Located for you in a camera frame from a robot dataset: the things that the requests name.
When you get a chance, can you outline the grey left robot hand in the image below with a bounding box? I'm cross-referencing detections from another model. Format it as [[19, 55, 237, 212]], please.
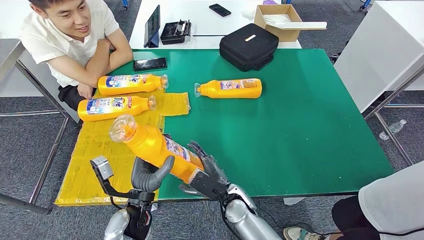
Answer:
[[130, 155, 176, 194]]

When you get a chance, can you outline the person's left hand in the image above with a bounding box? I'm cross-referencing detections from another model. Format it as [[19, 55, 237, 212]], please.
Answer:
[[77, 82, 95, 100]]

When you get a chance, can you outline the person's right hand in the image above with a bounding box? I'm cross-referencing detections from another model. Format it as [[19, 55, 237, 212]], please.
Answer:
[[96, 38, 114, 53]]

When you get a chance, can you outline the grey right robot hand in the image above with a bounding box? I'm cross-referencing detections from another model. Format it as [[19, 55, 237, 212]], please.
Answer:
[[178, 140, 230, 197]]

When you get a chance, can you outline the orange detergent bottle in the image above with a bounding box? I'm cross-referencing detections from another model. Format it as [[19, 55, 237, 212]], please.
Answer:
[[77, 95, 157, 122], [194, 78, 263, 100], [97, 73, 169, 97], [109, 114, 205, 185]]

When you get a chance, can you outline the clear plastic water bottle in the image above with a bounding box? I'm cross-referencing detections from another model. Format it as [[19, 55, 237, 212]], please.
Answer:
[[379, 119, 407, 141]]

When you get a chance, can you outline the black smartphone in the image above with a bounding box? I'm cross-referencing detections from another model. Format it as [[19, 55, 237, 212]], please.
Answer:
[[208, 3, 232, 18], [133, 57, 168, 72]]

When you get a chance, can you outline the dark tablet with stand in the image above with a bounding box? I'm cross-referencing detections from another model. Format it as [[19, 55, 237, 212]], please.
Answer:
[[143, 4, 161, 49]]

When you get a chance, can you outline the person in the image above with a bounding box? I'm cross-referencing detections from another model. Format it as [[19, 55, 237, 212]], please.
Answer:
[[18, 0, 134, 112], [283, 160, 424, 240]]

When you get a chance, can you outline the yellow taped cardboard sheet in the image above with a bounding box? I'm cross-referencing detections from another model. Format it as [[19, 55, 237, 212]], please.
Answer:
[[54, 89, 191, 208]]

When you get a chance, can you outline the black plastic tray device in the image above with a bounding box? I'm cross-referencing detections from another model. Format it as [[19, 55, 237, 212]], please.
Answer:
[[160, 19, 193, 46]]

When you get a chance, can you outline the steel table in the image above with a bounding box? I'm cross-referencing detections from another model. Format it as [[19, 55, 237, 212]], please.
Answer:
[[0, 39, 72, 216]]

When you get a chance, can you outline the green table mat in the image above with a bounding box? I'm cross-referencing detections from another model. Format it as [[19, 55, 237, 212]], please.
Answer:
[[109, 48, 395, 201]]

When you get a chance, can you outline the white table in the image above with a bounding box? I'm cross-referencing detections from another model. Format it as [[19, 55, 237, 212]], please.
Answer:
[[0, 0, 82, 123], [333, 0, 424, 114], [129, 0, 302, 51]]

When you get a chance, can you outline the black zip carry case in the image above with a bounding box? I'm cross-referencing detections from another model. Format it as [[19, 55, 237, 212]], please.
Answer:
[[219, 23, 280, 73]]

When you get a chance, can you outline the clear plastic wrap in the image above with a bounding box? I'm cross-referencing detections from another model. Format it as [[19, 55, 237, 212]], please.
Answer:
[[241, 9, 259, 21]]

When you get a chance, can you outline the brown cardboard box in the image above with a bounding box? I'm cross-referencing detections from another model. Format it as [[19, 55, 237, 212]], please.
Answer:
[[253, 3, 303, 43]]

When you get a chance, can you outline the white plastic bag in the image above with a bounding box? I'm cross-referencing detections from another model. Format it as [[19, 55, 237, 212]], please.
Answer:
[[263, 13, 292, 28]]

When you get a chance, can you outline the black chair base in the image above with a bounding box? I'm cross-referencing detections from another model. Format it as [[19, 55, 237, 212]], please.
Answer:
[[328, 41, 350, 65]]

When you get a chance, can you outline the white foam board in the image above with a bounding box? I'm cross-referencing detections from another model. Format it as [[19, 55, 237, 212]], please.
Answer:
[[278, 21, 328, 31]]

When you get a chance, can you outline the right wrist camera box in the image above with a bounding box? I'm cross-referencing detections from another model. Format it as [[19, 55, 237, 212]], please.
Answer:
[[188, 169, 229, 202]]

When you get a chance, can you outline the steel table leg frame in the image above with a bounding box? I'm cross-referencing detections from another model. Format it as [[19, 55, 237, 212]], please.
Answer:
[[362, 64, 424, 167]]

